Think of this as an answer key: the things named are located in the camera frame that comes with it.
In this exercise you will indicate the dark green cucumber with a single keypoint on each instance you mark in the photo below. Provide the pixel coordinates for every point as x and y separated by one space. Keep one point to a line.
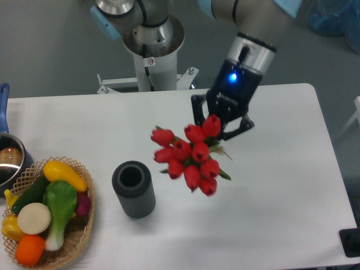
34 194

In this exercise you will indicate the blue plastic bag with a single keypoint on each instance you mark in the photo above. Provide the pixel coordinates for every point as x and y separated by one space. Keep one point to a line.
335 18

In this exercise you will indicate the orange fruit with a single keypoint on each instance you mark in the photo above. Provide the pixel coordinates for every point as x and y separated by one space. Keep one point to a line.
29 250

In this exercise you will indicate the black device at table edge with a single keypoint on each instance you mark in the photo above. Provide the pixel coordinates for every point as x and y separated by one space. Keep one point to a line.
350 241

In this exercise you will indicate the red tulip bouquet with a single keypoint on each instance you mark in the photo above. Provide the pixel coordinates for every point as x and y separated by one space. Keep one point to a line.
191 158

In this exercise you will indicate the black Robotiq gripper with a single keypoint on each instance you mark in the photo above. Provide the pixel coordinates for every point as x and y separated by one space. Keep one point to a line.
228 99

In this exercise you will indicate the white frame at right edge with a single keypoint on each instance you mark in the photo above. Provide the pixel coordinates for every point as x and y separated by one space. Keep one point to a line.
350 125

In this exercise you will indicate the dark grey ribbed vase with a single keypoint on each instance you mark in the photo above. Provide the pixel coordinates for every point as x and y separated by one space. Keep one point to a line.
132 183

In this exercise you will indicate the green bok choy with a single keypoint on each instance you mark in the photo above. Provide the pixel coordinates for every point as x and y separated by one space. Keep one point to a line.
61 199

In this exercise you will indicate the purple red onion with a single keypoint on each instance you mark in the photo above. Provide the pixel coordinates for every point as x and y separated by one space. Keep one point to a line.
83 206

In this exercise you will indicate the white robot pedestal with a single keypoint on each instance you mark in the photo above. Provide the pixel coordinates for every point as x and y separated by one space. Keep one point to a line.
155 55

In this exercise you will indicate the yellow squash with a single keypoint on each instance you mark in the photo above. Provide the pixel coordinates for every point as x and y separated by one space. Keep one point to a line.
55 170

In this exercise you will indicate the yellow bell pepper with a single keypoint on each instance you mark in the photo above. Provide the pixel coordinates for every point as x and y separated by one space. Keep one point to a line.
11 229

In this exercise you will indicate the blue handled saucepan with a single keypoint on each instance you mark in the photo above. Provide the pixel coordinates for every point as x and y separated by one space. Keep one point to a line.
14 156

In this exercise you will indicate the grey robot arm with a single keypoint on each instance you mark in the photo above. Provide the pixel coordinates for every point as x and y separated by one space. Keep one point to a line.
259 23

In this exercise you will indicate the woven wicker basket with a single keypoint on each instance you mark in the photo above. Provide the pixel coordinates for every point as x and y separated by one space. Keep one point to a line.
77 231

